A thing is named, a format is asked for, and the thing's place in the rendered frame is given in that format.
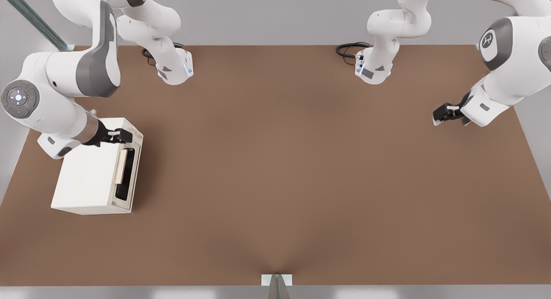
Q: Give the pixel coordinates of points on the white oven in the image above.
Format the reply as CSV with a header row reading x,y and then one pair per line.
x,y
86,178

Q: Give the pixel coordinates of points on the oven door with dark window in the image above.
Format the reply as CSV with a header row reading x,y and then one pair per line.
x,y
131,178

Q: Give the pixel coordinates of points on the silver frame post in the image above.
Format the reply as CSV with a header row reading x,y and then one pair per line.
x,y
277,286
34,19

